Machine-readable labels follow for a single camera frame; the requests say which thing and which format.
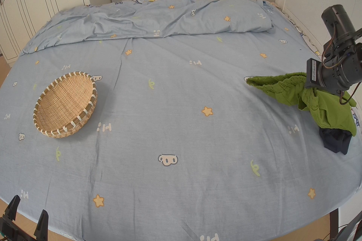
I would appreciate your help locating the bed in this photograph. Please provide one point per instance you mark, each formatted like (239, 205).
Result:
(181, 121)

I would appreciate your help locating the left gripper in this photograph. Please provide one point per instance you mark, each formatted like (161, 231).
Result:
(11, 230)

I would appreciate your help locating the round woven basket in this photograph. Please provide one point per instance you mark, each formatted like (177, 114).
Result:
(65, 104)

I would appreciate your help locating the pale blue quilt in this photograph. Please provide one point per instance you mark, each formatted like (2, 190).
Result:
(169, 19)

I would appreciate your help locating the green shorts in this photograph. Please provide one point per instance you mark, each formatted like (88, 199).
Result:
(282, 87)

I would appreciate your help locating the dark blue garment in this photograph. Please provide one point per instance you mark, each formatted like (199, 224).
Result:
(333, 141)

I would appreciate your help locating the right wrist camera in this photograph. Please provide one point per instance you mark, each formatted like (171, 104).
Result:
(313, 73)

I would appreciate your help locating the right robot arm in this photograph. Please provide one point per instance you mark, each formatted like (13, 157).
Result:
(339, 22)

